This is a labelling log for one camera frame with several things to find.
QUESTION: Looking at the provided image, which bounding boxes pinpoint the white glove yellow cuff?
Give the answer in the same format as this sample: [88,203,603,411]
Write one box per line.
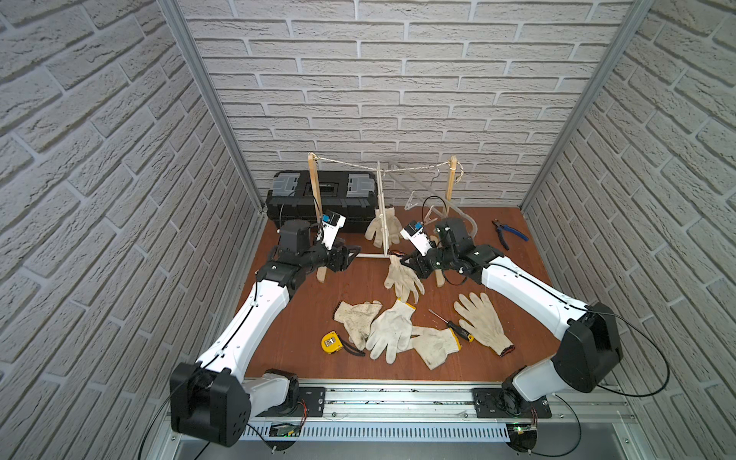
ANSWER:
[409,326,462,370]
[366,299,415,364]

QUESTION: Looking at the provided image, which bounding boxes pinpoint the yellow tape measure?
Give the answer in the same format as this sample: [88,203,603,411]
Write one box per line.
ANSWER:
[320,331,365,357]

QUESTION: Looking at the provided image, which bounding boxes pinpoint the blue handled pliers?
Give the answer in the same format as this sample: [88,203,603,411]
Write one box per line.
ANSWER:
[493,220,529,248]

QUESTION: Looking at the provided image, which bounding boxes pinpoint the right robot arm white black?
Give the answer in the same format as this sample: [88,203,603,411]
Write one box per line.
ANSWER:
[401,218,622,415]

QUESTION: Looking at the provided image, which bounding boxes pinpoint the grey plastic clip hanger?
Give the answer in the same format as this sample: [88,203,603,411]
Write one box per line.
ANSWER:
[383,169,478,237]

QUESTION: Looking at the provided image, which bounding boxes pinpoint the twine rope on rack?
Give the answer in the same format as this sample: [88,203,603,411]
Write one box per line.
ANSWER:
[309,154,465,180]

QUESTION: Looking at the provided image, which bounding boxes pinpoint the white glove yellow cuff lower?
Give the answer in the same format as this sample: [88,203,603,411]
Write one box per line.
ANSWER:
[409,326,462,370]

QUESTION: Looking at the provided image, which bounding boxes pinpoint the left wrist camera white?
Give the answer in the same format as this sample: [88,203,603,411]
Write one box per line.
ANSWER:
[321,211,346,250]

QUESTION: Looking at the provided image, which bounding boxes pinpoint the wooden drying rack frame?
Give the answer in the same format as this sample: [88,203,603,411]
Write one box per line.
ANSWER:
[306,151,461,289]

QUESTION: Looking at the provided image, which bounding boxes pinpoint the white glove yellow cuff centre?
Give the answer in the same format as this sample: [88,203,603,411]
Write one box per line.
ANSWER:
[366,299,415,364]

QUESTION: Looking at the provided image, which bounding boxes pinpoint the white plastic clip hanger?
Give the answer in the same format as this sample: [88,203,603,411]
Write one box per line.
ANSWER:
[376,161,390,258]

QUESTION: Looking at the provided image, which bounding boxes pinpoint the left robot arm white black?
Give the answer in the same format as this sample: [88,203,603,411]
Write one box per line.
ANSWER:
[170,212,360,447]

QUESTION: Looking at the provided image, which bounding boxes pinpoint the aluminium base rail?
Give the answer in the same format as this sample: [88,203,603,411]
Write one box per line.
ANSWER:
[225,379,638,450]

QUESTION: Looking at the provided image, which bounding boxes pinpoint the white glove red cuff right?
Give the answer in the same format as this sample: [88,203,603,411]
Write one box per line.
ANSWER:
[453,292,516,358]

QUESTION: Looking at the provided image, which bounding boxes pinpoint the yellow black screwdriver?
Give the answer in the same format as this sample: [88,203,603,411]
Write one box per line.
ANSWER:
[429,309,475,342]

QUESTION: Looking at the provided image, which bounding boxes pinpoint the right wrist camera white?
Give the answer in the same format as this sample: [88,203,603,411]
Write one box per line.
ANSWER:
[400,220,433,256]

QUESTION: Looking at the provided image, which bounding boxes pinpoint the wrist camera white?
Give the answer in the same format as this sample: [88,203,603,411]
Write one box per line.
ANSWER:
[400,220,433,256]
[321,211,346,250]

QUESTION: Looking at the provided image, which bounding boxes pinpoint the black plastic toolbox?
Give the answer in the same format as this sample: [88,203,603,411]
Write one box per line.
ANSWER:
[266,171,378,234]

